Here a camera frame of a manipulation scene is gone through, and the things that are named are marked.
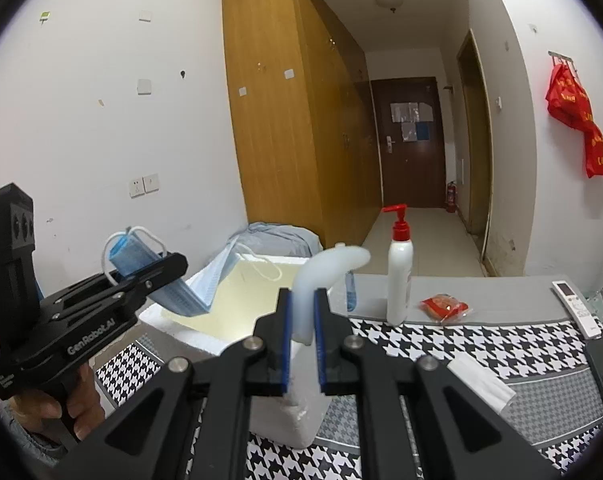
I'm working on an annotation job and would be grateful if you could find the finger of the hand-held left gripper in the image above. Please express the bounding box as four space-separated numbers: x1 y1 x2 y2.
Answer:
56 275 183 347
40 252 189 314

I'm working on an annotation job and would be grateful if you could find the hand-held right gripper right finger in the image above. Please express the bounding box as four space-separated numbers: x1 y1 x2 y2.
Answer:
314 287 558 480

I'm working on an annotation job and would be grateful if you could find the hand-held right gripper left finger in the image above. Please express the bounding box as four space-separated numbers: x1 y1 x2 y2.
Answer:
52 287 295 480

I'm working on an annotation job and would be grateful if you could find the blue face mask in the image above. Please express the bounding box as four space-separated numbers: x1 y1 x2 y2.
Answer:
100 225 283 319

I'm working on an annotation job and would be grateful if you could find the white foam box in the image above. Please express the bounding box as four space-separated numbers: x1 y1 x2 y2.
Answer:
138 252 343 452

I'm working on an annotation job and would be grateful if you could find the white soft foam strip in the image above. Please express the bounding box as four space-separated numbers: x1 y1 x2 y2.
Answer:
294 244 373 346

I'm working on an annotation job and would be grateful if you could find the person's left forearm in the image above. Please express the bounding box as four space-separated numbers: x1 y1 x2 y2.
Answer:
0 402 73 462

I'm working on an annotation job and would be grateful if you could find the person's left hand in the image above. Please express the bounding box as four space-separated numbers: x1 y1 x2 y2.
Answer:
10 362 106 436

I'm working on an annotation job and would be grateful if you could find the small blue spray bottle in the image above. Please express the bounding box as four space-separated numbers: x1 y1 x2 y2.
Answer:
343 269 360 312

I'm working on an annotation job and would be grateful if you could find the white red pump lotion bottle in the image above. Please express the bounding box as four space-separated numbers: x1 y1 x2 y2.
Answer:
382 203 413 326

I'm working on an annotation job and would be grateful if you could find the grey-blue cloth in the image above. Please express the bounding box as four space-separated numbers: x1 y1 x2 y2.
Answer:
231 222 325 262

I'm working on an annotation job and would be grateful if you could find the red snack packet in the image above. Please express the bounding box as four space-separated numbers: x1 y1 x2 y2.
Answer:
419 293 470 322

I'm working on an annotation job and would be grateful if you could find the white paper tissue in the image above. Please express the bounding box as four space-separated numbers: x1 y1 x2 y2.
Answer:
447 352 517 415

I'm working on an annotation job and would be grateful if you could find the wooden wardrobe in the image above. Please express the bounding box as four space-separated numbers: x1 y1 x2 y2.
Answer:
221 0 383 262

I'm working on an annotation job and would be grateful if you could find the dark brown entrance door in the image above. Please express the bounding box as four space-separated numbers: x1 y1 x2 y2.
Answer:
370 76 447 210

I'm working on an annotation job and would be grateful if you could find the houndstooth grey tablecloth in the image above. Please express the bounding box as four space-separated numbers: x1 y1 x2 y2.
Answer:
94 272 603 480

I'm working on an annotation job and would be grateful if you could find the large white door notice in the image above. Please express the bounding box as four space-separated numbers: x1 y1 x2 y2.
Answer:
390 102 434 124

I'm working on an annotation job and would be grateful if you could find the white remote control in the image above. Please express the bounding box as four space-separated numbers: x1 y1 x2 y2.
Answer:
552 280 603 339

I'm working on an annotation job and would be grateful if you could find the black smartphone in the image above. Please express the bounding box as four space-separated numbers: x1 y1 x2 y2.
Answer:
583 335 603 413

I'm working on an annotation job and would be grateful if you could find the narrow red cloth bag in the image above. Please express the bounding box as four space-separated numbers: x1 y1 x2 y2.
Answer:
583 122 603 180

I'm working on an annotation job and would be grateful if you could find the wide red cloth bag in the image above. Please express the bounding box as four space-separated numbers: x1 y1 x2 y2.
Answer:
545 63 595 131

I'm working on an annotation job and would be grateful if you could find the wooden side door frame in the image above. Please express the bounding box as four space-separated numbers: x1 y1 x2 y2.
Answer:
456 28 495 237

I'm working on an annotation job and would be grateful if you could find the metal wall hook rack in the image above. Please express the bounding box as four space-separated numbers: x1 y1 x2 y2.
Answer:
547 50 580 69

